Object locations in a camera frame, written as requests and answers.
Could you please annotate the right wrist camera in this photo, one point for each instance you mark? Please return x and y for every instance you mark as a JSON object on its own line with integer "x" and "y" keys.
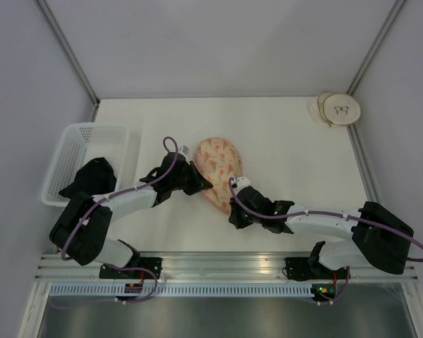
{"x": 239, "y": 183}

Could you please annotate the white slotted cable duct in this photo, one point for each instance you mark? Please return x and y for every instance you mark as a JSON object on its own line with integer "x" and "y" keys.
{"x": 170, "y": 289}

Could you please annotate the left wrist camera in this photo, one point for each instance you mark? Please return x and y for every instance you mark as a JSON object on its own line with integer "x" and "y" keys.
{"x": 184, "y": 151}

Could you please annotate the white plastic basket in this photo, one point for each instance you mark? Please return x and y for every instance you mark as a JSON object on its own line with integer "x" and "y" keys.
{"x": 79, "y": 144}

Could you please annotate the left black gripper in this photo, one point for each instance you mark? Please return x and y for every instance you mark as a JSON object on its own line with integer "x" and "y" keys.
{"x": 199, "y": 183}

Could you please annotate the black garment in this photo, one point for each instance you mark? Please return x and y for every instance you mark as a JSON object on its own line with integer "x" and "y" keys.
{"x": 95, "y": 177}

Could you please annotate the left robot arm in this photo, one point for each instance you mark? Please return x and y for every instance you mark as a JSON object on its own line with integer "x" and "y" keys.
{"x": 82, "y": 228}

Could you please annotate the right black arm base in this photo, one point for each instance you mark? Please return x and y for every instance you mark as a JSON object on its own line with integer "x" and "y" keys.
{"x": 299, "y": 269}

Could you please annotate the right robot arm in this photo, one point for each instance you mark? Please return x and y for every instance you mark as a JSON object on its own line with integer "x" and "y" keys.
{"x": 367, "y": 235}

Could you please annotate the aluminium rail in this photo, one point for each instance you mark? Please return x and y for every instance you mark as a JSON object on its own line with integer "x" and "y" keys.
{"x": 182, "y": 267}

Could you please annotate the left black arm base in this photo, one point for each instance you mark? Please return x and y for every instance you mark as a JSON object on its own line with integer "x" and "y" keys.
{"x": 146, "y": 268}

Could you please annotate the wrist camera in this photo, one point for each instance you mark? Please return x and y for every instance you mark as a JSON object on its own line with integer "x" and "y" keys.
{"x": 184, "y": 151}
{"x": 239, "y": 183}

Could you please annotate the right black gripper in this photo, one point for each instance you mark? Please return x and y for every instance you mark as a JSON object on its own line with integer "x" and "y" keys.
{"x": 235, "y": 218}

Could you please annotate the floral laundry bag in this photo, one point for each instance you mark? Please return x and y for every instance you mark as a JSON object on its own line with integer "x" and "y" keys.
{"x": 218, "y": 159}

